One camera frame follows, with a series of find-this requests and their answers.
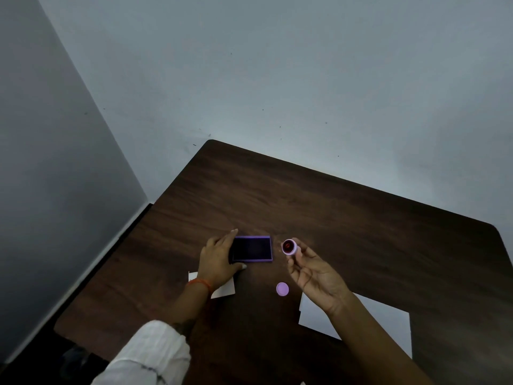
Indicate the person's right hand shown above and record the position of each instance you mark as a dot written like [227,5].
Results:
[318,278]

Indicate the person's left hand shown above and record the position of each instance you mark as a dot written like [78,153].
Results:
[216,262]

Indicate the person's right thumb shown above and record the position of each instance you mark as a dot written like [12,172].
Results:
[306,248]

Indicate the person's left thumb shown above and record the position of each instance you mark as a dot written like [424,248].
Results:
[239,267]

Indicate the purple ink pad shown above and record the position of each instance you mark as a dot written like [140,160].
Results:
[252,249]

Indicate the person's right forearm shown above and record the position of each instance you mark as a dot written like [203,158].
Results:
[372,344]

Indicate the person's left forearm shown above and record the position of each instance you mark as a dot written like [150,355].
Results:
[191,308]

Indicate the small white paper slip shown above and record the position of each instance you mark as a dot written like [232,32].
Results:
[224,289]

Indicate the orange thread wristband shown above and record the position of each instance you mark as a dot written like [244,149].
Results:
[202,283]

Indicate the round purple bottle cap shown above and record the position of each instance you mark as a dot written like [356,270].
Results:
[282,289]

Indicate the large white paper sheet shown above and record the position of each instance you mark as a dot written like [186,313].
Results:
[384,320]

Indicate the white shirt sleeve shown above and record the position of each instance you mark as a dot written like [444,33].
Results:
[148,356]

